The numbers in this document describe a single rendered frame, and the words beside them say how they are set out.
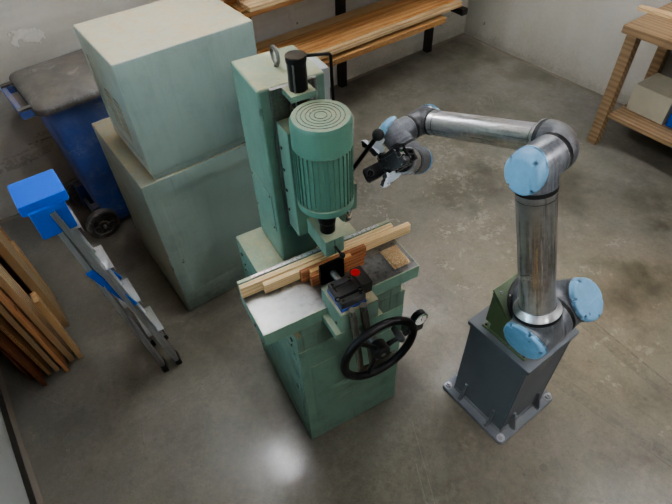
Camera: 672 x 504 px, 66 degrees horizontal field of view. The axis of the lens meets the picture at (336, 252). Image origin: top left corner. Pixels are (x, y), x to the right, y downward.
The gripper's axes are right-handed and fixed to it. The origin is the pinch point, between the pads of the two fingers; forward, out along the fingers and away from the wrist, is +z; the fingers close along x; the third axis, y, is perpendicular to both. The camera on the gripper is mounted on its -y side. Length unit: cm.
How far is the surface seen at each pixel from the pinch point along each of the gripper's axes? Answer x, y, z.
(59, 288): -39, -224, -30
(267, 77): -35.7, -12.7, 11.6
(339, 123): -10.0, 4.6, 16.4
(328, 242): 14.1, -26.5, -3.6
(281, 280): 19, -47, 1
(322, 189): 1.7, -11.3, 11.7
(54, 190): -41, -95, 35
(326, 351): 48, -54, -15
